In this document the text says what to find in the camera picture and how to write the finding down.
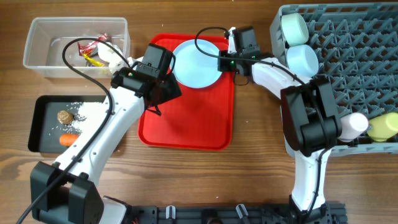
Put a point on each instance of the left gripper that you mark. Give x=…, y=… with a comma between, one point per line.
x=170, y=86

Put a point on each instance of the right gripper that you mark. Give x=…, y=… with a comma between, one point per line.
x=222, y=66

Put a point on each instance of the light blue rice bowl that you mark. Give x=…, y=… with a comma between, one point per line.
x=302, y=60

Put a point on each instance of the mint green bowl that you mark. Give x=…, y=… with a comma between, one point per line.
x=294, y=29

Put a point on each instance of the white tissue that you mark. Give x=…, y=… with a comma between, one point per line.
x=108, y=55

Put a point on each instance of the yellow snack wrapper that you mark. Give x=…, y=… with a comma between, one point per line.
x=92, y=61

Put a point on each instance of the white rice grains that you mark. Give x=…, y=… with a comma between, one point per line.
x=87, y=115

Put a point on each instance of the red foil wrapper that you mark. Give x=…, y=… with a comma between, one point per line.
x=88, y=49

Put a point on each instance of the brown food lump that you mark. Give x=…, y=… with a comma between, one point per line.
x=65, y=117

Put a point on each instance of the orange carrot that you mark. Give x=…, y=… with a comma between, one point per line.
x=68, y=140

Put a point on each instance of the pink cup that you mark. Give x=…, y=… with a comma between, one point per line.
x=353, y=125

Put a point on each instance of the yellow cup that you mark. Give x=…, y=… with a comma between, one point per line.
x=383, y=127

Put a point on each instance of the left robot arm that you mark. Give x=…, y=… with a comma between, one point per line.
x=65, y=191

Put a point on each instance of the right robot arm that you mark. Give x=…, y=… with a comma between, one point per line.
x=310, y=118

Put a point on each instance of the grey dishwasher rack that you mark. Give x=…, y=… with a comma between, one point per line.
x=356, y=47

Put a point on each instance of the black waste tray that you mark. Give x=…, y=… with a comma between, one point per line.
x=46, y=129

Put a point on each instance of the light blue plate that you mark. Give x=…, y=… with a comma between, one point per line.
x=194, y=69

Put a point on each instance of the red serving tray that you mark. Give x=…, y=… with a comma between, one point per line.
x=200, y=119

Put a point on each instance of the clear plastic bin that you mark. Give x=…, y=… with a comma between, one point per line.
x=48, y=36

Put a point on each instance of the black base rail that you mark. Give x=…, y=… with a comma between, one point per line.
x=265, y=214

